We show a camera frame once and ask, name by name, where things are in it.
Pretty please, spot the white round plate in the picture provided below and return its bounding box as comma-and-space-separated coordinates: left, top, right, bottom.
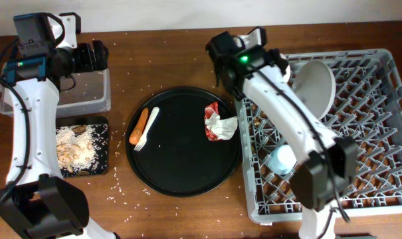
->
292, 60, 336, 120

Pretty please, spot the white tissue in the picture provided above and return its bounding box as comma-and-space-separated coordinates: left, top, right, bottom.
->
205, 113, 238, 141

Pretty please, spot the orange carrot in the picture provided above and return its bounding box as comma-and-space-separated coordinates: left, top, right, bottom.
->
129, 108, 149, 145

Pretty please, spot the white plastic fork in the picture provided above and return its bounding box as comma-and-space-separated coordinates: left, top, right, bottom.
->
134, 107, 159, 151

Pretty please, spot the light blue plastic cup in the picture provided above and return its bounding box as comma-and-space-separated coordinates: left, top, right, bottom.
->
267, 145, 296, 175

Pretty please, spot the pink bowl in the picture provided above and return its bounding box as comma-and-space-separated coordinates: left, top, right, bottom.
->
283, 64, 291, 83

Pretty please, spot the red snack wrapper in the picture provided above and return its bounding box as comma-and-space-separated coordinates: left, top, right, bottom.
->
204, 102, 220, 141

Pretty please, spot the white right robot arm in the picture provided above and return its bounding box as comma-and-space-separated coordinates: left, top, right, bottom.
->
205, 27, 358, 238

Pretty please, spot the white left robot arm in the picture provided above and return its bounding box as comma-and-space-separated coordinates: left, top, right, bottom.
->
0, 12, 116, 238

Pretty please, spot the grey dishwasher rack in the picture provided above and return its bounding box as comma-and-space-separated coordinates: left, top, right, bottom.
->
235, 48, 402, 224

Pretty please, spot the clear plastic bin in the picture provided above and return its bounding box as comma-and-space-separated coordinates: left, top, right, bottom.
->
13, 69, 112, 118

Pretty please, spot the brown food scrap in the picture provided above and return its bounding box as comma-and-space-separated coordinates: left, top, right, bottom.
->
72, 125, 86, 136

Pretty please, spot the black rectangular tray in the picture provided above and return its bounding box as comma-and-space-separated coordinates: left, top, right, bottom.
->
54, 116, 110, 179

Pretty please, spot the pile of rice and scraps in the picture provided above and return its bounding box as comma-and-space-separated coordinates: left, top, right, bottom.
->
56, 124, 109, 174

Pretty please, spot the round black tray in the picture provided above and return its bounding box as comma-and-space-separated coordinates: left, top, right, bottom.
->
126, 87, 241, 197

